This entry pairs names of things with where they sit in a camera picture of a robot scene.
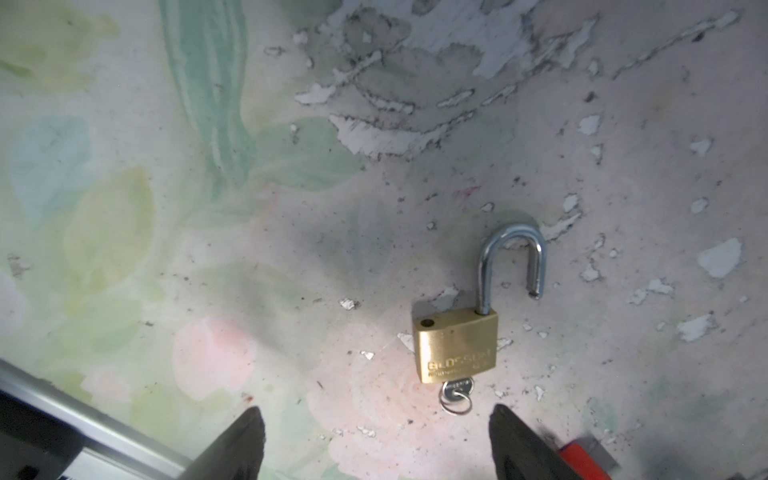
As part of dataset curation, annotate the red padlock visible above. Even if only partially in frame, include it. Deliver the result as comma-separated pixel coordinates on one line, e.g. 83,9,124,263
558,436,620,480

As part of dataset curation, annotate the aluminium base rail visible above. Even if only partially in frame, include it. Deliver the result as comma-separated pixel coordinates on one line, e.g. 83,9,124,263
1,361,192,479

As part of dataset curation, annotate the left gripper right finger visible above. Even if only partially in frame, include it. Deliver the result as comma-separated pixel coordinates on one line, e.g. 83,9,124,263
488,404,580,480

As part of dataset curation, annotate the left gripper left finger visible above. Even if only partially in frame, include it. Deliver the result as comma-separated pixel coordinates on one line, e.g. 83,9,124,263
178,406,266,480

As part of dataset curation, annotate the brass padlock with key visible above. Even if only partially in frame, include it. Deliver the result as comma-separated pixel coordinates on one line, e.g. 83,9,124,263
412,223,547,416

